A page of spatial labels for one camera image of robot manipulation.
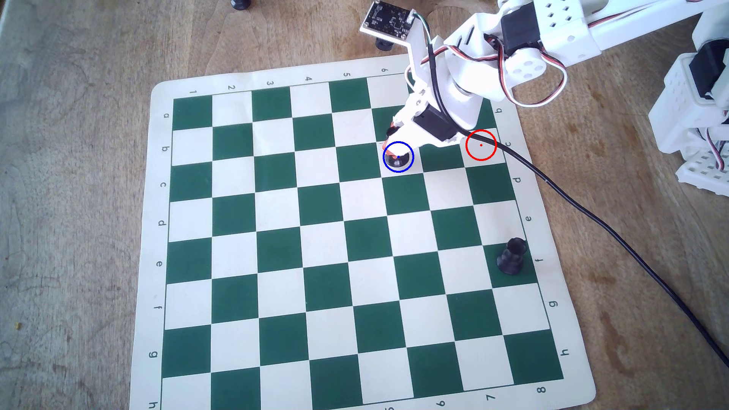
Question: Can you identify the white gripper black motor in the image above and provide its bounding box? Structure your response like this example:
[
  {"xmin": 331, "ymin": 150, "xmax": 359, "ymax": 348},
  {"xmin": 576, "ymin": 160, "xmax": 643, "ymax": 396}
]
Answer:
[{"xmin": 385, "ymin": 35, "xmax": 508, "ymax": 151}]

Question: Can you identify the green and white chess mat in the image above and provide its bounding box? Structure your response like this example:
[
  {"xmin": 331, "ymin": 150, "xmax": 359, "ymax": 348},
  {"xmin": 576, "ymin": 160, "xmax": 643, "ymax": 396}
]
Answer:
[{"xmin": 130, "ymin": 54, "xmax": 597, "ymax": 410}]

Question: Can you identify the black chess pawn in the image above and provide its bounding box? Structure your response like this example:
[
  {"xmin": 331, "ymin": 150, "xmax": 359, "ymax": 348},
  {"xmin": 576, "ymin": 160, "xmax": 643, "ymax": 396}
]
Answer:
[{"xmin": 496, "ymin": 237, "xmax": 528, "ymax": 276}]

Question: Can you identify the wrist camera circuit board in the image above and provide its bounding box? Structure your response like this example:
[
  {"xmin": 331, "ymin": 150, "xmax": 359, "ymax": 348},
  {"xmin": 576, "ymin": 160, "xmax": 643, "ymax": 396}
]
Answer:
[{"xmin": 359, "ymin": 1, "xmax": 419, "ymax": 42}]

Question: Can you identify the red white servo wire bundle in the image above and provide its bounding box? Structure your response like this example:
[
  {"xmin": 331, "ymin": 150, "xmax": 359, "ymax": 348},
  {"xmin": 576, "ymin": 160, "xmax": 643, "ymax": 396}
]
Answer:
[{"xmin": 424, "ymin": 14, "xmax": 569, "ymax": 109}]

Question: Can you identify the black camera cable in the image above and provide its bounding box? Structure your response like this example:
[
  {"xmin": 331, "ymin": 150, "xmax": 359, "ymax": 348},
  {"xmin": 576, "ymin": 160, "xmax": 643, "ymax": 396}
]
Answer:
[{"xmin": 425, "ymin": 46, "xmax": 729, "ymax": 369}]

